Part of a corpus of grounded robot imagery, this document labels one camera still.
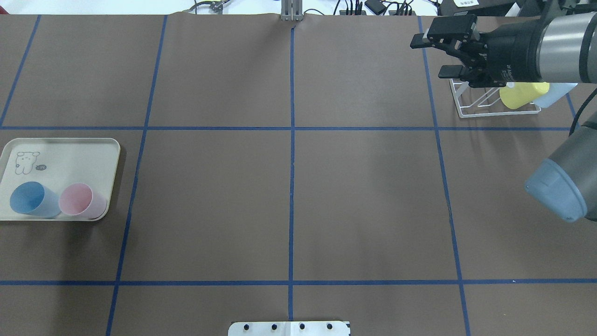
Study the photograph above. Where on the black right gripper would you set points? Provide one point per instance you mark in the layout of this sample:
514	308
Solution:
512	51

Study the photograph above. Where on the yellow plastic cup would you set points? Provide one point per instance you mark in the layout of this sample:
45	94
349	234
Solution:
517	94

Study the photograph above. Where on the light blue plastic cup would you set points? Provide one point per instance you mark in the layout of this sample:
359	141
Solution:
555	92

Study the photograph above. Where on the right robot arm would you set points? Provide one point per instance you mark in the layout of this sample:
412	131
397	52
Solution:
553	49

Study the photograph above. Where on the pink plastic cup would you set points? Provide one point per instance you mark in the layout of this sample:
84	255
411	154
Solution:
83	202

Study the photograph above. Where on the cream serving tray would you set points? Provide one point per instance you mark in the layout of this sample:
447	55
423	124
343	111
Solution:
57	163

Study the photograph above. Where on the white wire cup rack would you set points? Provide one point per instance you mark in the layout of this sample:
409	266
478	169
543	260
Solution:
475	103

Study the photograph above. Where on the aluminium frame post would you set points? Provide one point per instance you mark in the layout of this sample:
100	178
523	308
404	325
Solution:
292	10

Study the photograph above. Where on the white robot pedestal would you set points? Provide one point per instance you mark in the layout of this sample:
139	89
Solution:
290	328

